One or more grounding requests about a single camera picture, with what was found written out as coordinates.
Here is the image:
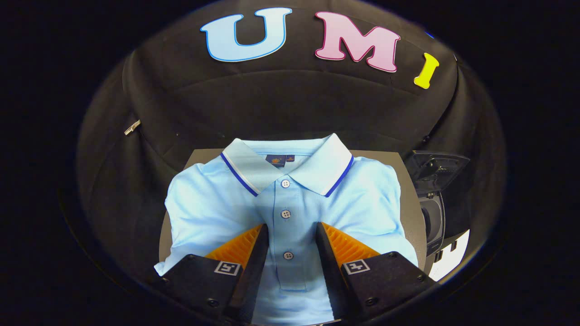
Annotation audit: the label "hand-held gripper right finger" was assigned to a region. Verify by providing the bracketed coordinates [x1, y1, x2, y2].
[316, 222, 438, 323]

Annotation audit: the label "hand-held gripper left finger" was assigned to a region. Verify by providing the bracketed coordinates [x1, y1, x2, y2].
[156, 223, 270, 325]

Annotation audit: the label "light blue polo shirt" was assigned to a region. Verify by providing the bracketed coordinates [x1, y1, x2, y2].
[154, 133, 420, 326]

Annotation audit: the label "black backdrop cloth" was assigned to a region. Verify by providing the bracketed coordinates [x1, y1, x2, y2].
[75, 0, 506, 295]

